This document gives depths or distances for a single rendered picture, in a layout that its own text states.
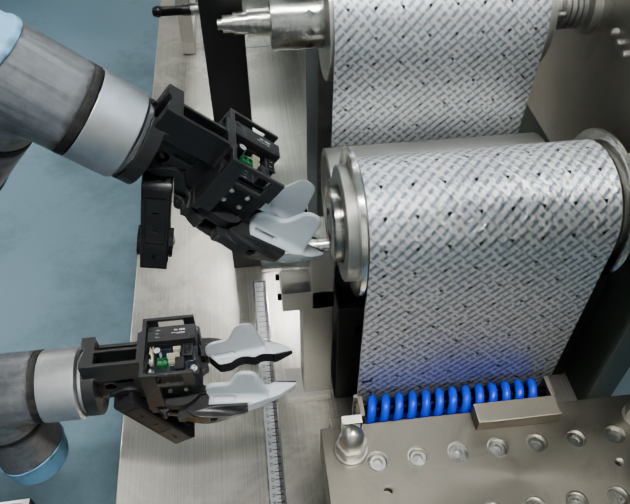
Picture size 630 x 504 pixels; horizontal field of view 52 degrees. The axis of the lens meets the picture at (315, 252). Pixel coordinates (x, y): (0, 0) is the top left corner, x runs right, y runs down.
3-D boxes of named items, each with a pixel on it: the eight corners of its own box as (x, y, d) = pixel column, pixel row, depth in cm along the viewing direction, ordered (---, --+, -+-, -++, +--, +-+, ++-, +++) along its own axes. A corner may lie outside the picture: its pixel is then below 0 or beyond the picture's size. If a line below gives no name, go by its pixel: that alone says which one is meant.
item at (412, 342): (356, 394, 76) (365, 294, 62) (548, 373, 78) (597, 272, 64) (357, 397, 76) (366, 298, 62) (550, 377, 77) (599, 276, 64)
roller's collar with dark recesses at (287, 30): (269, 33, 78) (266, -19, 73) (318, 30, 79) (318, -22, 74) (273, 61, 74) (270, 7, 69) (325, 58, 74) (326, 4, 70)
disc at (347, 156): (337, 229, 74) (339, 116, 63) (341, 228, 74) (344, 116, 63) (358, 329, 63) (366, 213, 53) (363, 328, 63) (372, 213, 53)
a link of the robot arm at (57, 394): (52, 436, 67) (63, 369, 72) (97, 431, 67) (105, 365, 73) (28, 398, 61) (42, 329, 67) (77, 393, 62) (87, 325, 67)
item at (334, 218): (332, 199, 58) (335, 274, 61) (354, 197, 58) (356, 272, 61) (322, 177, 65) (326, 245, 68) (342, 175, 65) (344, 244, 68)
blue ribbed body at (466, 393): (360, 405, 77) (361, 389, 74) (534, 386, 78) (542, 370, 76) (365, 432, 74) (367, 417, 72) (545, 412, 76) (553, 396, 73)
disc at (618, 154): (546, 211, 76) (581, 99, 65) (550, 210, 76) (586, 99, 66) (601, 305, 65) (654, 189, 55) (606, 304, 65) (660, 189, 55)
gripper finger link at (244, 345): (291, 327, 68) (204, 347, 66) (292, 358, 72) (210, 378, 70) (284, 304, 70) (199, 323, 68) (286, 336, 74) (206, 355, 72)
